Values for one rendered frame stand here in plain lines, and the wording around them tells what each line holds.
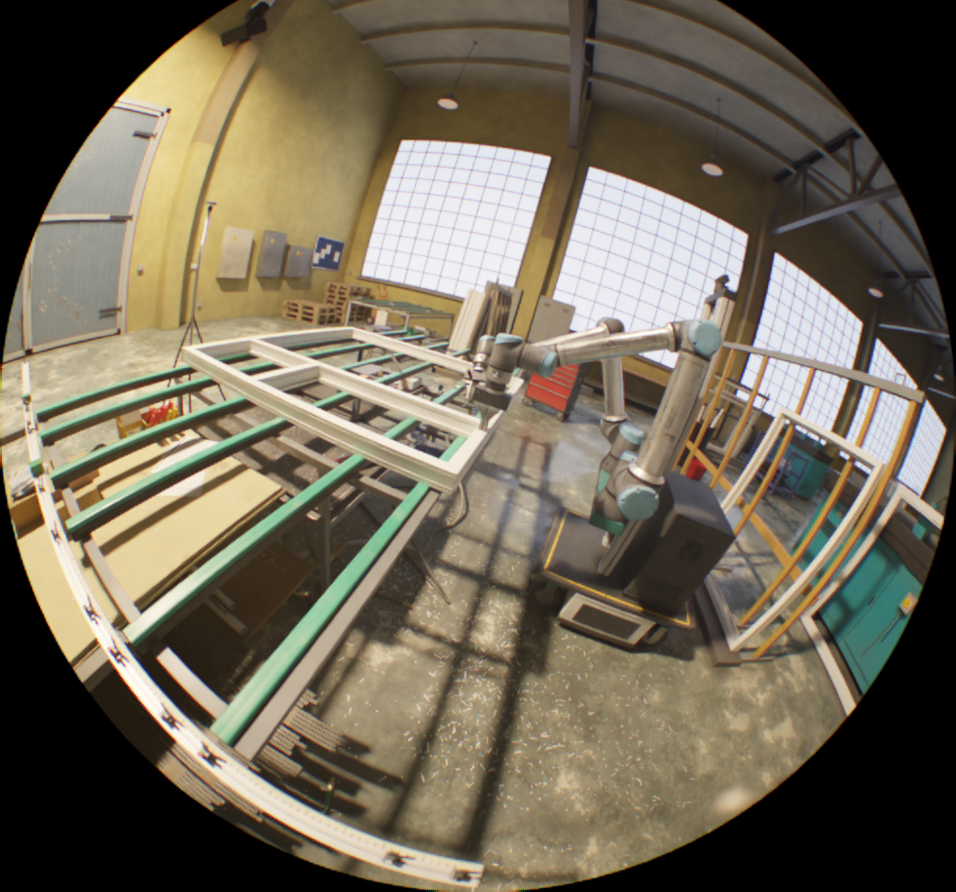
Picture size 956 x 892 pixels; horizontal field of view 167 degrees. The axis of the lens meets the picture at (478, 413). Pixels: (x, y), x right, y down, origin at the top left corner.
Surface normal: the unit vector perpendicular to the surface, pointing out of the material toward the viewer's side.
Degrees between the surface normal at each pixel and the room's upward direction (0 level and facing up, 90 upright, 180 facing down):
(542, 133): 90
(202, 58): 90
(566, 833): 0
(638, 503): 95
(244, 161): 90
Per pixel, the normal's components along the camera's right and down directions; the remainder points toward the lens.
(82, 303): 0.94, 0.32
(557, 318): -0.23, 0.27
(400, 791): 0.26, -0.91
